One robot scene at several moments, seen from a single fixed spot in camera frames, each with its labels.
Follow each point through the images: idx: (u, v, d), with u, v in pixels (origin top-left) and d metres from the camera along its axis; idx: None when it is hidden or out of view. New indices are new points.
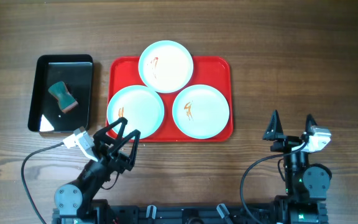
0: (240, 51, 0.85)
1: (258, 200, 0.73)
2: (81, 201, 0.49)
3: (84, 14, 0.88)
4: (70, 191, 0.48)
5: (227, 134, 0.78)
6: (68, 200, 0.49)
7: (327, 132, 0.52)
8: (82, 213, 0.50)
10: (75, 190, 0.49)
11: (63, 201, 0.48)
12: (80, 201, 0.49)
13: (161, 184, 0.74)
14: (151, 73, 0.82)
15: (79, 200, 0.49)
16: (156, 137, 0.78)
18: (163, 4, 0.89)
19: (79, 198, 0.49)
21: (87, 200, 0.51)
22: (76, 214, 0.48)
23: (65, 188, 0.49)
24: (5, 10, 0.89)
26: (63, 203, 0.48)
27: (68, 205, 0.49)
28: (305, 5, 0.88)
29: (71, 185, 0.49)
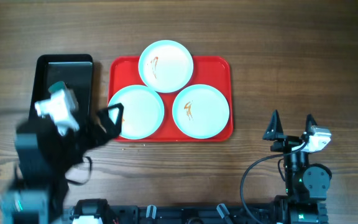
0: (240, 51, 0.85)
1: (258, 200, 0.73)
2: (46, 163, 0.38)
3: (84, 14, 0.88)
4: (30, 138, 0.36)
5: (227, 134, 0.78)
6: (33, 126, 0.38)
7: (327, 132, 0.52)
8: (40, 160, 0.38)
10: (47, 125, 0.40)
11: (20, 153, 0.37)
12: (46, 129, 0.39)
13: (161, 184, 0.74)
14: (151, 73, 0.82)
15: (40, 156, 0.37)
16: (156, 137, 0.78)
18: (163, 4, 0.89)
19: (46, 127, 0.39)
21: (52, 145, 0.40)
22: (37, 146, 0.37)
23: (36, 121, 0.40)
24: (5, 9, 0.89)
26: (20, 154, 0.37)
27: (24, 161, 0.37)
28: (305, 5, 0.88)
29: (44, 120, 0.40)
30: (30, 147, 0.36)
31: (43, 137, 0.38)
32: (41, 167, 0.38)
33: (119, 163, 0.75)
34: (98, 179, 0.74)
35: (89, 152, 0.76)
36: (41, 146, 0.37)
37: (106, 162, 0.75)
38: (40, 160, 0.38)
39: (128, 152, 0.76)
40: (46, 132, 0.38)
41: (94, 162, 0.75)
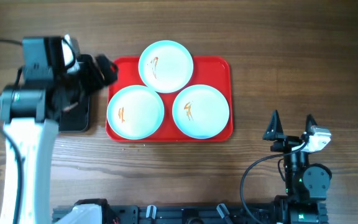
0: (240, 51, 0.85)
1: (258, 200, 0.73)
2: (49, 63, 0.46)
3: (84, 14, 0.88)
4: (40, 39, 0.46)
5: (228, 134, 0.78)
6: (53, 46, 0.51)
7: (327, 132, 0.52)
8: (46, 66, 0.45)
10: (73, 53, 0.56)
11: (32, 48, 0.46)
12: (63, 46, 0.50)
13: (161, 184, 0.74)
14: (151, 73, 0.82)
15: (45, 54, 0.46)
16: (156, 137, 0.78)
18: (163, 4, 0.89)
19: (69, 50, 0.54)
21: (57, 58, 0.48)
22: (50, 47, 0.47)
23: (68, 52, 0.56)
24: (5, 9, 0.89)
26: (29, 55, 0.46)
27: (32, 60, 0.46)
28: (305, 5, 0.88)
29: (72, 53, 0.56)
30: (41, 46, 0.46)
31: (51, 43, 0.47)
32: (46, 71, 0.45)
33: (119, 163, 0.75)
34: (98, 179, 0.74)
35: (88, 152, 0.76)
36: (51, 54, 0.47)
37: (106, 162, 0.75)
38: (46, 63, 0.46)
39: (128, 152, 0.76)
40: (54, 42, 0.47)
41: (93, 162, 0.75)
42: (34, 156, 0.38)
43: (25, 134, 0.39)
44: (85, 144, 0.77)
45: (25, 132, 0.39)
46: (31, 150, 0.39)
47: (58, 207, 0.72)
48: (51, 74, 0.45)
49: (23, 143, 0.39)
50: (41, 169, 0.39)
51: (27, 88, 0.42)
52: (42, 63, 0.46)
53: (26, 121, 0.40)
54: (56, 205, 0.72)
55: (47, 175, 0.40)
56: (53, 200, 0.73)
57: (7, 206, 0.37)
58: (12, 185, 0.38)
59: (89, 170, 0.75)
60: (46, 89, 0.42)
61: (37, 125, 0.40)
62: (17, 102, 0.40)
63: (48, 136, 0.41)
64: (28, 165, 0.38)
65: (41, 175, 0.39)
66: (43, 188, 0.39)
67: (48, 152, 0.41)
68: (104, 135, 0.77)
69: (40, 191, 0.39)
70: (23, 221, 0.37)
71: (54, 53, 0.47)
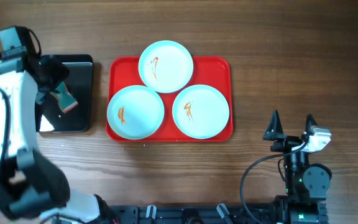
0: (240, 51, 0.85)
1: (258, 200, 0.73)
2: (22, 44, 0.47)
3: (83, 14, 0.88)
4: (12, 28, 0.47)
5: (227, 134, 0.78)
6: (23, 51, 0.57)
7: (327, 132, 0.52)
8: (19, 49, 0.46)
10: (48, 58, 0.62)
11: (4, 36, 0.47)
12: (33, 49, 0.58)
13: (161, 184, 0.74)
14: (151, 73, 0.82)
15: (18, 38, 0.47)
16: (156, 137, 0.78)
18: (163, 4, 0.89)
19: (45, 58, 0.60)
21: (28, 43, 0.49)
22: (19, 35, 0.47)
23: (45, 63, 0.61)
24: (5, 9, 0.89)
26: (3, 40, 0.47)
27: (6, 45, 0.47)
28: (304, 5, 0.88)
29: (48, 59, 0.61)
30: (11, 32, 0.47)
31: (21, 32, 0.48)
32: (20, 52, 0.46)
33: (119, 163, 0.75)
34: (98, 179, 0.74)
35: (88, 152, 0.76)
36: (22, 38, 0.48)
37: (106, 162, 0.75)
38: (19, 44, 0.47)
39: (128, 152, 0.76)
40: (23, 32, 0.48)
41: (93, 162, 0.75)
42: (17, 93, 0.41)
43: (9, 80, 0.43)
44: (85, 144, 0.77)
45: (9, 80, 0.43)
46: (15, 88, 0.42)
47: None
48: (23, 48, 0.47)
49: (8, 88, 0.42)
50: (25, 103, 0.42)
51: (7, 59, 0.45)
52: (16, 45, 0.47)
53: (8, 74, 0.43)
54: None
55: (32, 112, 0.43)
56: None
57: None
58: (1, 117, 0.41)
59: (89, 170, 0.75)
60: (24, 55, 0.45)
61: (18, 74, 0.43)
62: (0, 69, 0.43)
63: (30, 82, 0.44)
64: (13, 99, 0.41)
65: (25, 111, 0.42)
66: (30, 120, 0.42)
67: (30, 94, 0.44)
68: (104, 135, 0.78)
69: (27, 119, 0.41)
70: (12, 137, 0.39)
71: (26, 38, 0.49)
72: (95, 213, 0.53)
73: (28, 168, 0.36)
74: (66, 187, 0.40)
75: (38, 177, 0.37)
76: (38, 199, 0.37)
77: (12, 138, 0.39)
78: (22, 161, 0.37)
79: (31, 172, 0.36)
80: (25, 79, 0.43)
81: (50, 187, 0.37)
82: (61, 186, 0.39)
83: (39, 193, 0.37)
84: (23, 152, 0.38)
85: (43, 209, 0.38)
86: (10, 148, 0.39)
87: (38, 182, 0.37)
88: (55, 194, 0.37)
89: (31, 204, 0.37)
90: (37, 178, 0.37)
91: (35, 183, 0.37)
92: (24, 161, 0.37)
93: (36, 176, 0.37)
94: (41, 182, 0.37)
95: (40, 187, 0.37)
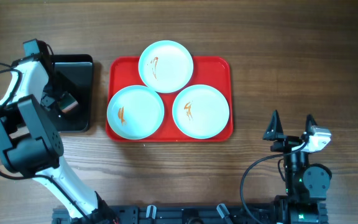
0: (240, 51, 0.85)
1: (258, 200, 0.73)
2: (40, 50, 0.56)
3: (83, 14, 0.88)
4: (32, 40, 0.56)
5: (227, 134, 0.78)
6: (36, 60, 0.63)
7: (327, 132, 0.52)
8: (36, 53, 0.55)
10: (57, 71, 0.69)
11: (25, 46, 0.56)
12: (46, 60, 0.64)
13: (161, 184, 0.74)
14: (151, 73, 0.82)
15: (37, 46, 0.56)
16: (156, 137, 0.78)
18: (163, 4, 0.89)
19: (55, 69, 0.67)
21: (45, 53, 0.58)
22: (38, 45, 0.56)
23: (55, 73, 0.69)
24: (5, 9, 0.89)
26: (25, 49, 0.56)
27: (27, 52, 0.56)
28: (305, 5, 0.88)
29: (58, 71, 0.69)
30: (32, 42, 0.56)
31: (41, 45, 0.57)
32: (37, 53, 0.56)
33: (119, 163, 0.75)
34: (98, 179, 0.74)
35: (88, 152, 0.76)
36: (40, 48, 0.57)
37: (106, 162, 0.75)
38: (38, 50, 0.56)
39: (128, 152, 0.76)
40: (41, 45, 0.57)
41: (93, 162, 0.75)
42: (31, 70, 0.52)
43: (25, 63, 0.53)
44: (85, 144, 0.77)
45: (26, 64, 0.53)
46: (28, 68, 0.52)
47: (58, 207, 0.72)
48: (40, 51, 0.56)
49: (23, 68, 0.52)
50: (34, 78, 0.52)
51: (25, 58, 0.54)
52: (35, 51, 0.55)
53: (26, 62, 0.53)
54: (56, 205, 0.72)
55: (38, 88, 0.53)
56: (54, 200, 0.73)
57: (8, 89, 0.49)
58: (12, 82, 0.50)
59: (89, 170, 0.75)
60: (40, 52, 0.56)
61: (33, 61, 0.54)
62: (20, 63, 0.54)
63: (40, 70, 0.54)
64: (26, 73, 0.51)
65: (33, 83, 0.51)
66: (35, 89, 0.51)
67: (40, 77, 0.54)
68: (104, 135, 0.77)
69: (33, 88, 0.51)
70: (18, 93, 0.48)
71: (43, 50, 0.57)
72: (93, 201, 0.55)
73: (28, 111, 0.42)
74: (59, 144, 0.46)
75: (35, 121, 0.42)
76: (35, 144, 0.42)
77: (17, 94, 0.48)
78: (23, 105, 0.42)
79: (31, 114, 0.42)
80: (38, 66, 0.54)
81: (45, 134, 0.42)
82: (55, 138, 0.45)
83: (36, 139, 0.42)
84: (24, 98, 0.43)
85: (36, 158, 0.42)
86: (15, 98, 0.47)
87: (36, 127, 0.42)
88: (48, 141, 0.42)
89: (27, 149, 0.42)
90: (35, 122, 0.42)
91: (33, 128, 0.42)
92: (25, 104, 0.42)
93: (35, 124, 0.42)
94: (38, 127, 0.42)
95: (36, 132, 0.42)
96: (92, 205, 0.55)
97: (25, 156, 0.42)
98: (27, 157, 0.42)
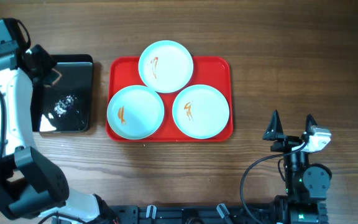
0: (240, 51, 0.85)
1: (258, 200, 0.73)
2: (13, 38, 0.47)
3: (83, 14, 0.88)
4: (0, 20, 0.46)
5: (227, 134, 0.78)
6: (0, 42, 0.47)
7: (327, 132, 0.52)
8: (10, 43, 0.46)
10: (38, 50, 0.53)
11: None
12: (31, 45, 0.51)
13: (161, 184, 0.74)
14: (151, 73, 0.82)
15: (9, 33, 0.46)
16: (156, 137, 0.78)
18: (163, 4, 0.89)
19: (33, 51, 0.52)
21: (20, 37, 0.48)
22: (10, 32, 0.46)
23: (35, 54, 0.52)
24: (5, 9, 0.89)
26: None
27: None
28: (305, 5, 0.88)
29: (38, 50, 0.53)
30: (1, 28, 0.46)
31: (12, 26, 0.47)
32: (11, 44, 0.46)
33: (119, 163, 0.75)
34: (98, 179, 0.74)
35: (89, 152, 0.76)
36: (13, 34, 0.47)
37: (106, 162, 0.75)
38: (9, 37, 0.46)
39: (128, 152, 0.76)
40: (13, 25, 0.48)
41: (93, 162, 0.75)
42: (12, 91, 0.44)
43: (3, 76, 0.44)
44: (85, 144, 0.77)
45: (2, 74, 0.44)
46: (10, 86, 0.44)
47: None
48: (14, 40, 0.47)
49: (2, 83, 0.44)
50: (20, 100, 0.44)
51: (0, 55, 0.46)
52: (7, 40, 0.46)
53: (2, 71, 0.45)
54: None
55: (27, 108, 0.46)
56: None
57: None
58: None
59: (89, 170, 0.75)
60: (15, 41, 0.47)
61: (12, 71, 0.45)
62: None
63: (24, 79, 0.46)
64: (9, 96, 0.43)
65: (20, 109, 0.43)
66: (24, 119, 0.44)
67: (24, 91, 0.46)
68: (104, 135, 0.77)
69: (22, 119, 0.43)
70: (9, 135, 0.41)
71: (17, 32, 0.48)
72: (95, 211, 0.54)
73: (27, 165, 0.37)
74: (63, 186, 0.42)
75: (37, 175, 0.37)
76: (38, 198, 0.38)
77: (7, 136, 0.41)
78: (20, 160, 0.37)
79: (31, 170, 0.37)
80: (19, 76, 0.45)
81: (50, 187, 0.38)
82: (59, 183, 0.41)
83: (38, 192, 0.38)
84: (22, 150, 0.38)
85: (42, 208, 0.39)
86: (7, 147, 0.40)
87: (40, 182, 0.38)
88: (55, 193, 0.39)
89: (32, 202, 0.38)
90: (36, 177, 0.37)
91: (35, 183, 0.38)
92: (23, 160, 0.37)
93: (38, 179, 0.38)
94: (39, 182, 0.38)
95: (38, 186, 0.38)
96: (94, 215, 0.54)
97: (30, 208, 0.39)
98: (32, 208, 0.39)
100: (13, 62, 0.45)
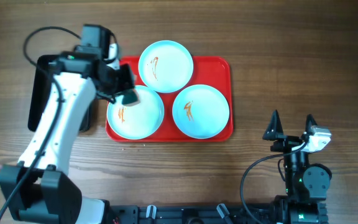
0: (240, 51, 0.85)
1: (258, 200, 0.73)
2: (100, 45, 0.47)
3: (84, 14, 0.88)
4: (96, 27, 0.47)
5: (228, 134, 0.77)
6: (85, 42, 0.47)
7: (327, 132, 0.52)
8: (96, 51, 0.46)
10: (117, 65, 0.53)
11: (87, 31, 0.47)
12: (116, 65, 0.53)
13: (161, 184, 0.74)
14: (151, 74, 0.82)
15: (98, 39, 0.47)
16: (156, 137, 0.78)
18: (163, 4, 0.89)
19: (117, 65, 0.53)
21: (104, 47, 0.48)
22: (99, 41, 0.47)
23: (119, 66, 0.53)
24: (5, 9, 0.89)
26: (84, 35, 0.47)
27: (85, 39, 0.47)
28: (305, 5, 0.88)
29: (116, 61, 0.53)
30: (94, 31, 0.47)
31: (104, 34, 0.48)
32: (96, 50, 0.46)
33: (119, 163, 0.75)
34: (98, 179, 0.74)
35: (89, 152, 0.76)
36: (100, 43, 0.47)
37: (106, 162, 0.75)
38: (97, 44, 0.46)
39: (128, 152, 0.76)
40: (106, 34, 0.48)
41: (93, 162, 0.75)
42: (73, 101, 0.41)
43: (71, 81, 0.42)
44: (84, 144, 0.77)
45: (72, 81, 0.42)
46: (73, 93, 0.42)
47: None
48: (99, 47, 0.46)
49: (68, 88, 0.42)
50: (76, 111, 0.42)
51: (78, 56, 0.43)
52: (94, 43, 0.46)
53: (72, 76, 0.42)
54: None
55: (79, 121, 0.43)
56: None
57: (39, 132, 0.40)
58: (49, 116, 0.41)
59: (89, 170, 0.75)
60: (98, 50, 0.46)
61: (82, 79, 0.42)
62: (68, 60, 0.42)
63: (90, 89, 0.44)
64: (67, 106, 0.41)
65: (72, 121, 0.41)
66: (71, 135, 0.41)
67: (85, 100, 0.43)
68: (104, 135, 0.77)
69: (68, 134, 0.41)
70: (49, 148, 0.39)
71: (105, 42, 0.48)
72: (97, 218, 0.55)
73: (50, 195, 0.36)
74: (74, 213, 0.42)
75: (55, 203, 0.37)
76: (49, 217, 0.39)
77: (48, 148, 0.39)
78: (46, 187, 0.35)
79: (51, 198, 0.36)
80: (86, 86, 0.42)
81: (62, 214, 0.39)
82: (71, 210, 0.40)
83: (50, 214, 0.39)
84: (51, 177, 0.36)
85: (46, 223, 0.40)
86: (41, 161, 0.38)
87: (55, 208, 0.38)
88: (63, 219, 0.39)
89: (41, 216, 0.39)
90: (53, 205, 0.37)
91: (51, 206, 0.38)
92: (48, 188, 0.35)
93: (55, 205, 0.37)
94: (55, 209, 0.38)
95: (51, 211, 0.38)
96: (96, 223, 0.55)
97: (38, 218, 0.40)
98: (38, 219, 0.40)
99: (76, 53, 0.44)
100: (88, 66, 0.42)
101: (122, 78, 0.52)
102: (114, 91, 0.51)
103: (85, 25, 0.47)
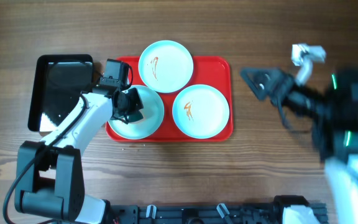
0: (240, 51, 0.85)
1: (258, 200, 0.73)
2: (120, 78, 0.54)
3: (83, 14, 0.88)
4: (119, 61, 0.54)
5: (227, 134, 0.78)
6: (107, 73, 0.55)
7: None
8: (115, 84, 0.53)
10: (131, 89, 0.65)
11: (110, 65, 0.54)
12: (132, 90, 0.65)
13: (162, 184, 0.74)
14: (151, 74, 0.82)
15: (119, 73, 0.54)
16: (156, 137, 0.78)
18: (163, 4, 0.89)
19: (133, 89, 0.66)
21: (123, 80, 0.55)
22: (119, 75, 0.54)
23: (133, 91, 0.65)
24: (5, 9, 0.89)
26: (107, 69, 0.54)
27: (108, 72, 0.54)
28: (306, 5, 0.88)
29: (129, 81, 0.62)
30: (116, 66, 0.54)
31: (123, 68, 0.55)
32: (115, 83, 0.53)
33: (119, 163, 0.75)
34: (98, 179, 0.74)
35: (89, 152, 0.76)
36: (120, 77, 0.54)
37: (106, 162, 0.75)
38: (118, 77, 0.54)
39: (128, 152, 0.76)
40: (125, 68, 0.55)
41: (93, 162, 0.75)
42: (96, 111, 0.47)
43: (96, 98, 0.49)
44: None
45: (96, 98, 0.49)
46: (97, 103, 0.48)
47: None
48: (119, 80, 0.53)
49: (92, 101, 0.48)
50: (96, 119, 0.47)
51: (102, 87, 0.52)
52: (115, 77, 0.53)
53: (96, 96, 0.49)
54: None
55: (94, 129, 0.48)
56: None
57: (62, 124, 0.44)
58: (73, 114, 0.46)
59: (89, 170, 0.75)
60: (118, 83, 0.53)
61: (104, 98, 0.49)
62: (95, 89, 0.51)
63: (109, 107, 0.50)
64: (89, 112, 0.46)
65: (91, 124, 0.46)
66: (87, 136, 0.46)
67: (103, 114, 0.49)
68: (104, 135, 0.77)
69: (86, 132, 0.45)
70: (70, 134, 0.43)
71: (125, 73, 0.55)
72: (98, 218, 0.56)
73: (64, 167, 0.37)
74: (78, 208, 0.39)
75: (66, 179, 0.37)
76: (53, 202, 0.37)
77: (68, 134, 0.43)
78: (63, 160, 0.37)
79: (64, 173, 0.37)
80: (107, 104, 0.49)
81: (68, 197, 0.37)
82: (76, 200, 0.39)
83: (56, 197, 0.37)
84: (69, 152, 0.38)
85: (47, 213, 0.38)
86: (61, 142, 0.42)
87: (63, 186, 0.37)
88: (67, 206, 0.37)
89: (45, 203, 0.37)
90: (63, 181, 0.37)
91: (59, 185, 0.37)
92: (64, 160, 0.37)
93: (64, 183, 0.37)
94: (61, 187, 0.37)
95: (57, 190, 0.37)
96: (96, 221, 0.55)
97: (41, 206, 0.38)
98: (41, 208, 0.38)
99: (100, 83, 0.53)
100: (108, 93, 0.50)
101: (133, 101, 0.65)
102: (127, 112, 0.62)
103: (109, 60, 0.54)
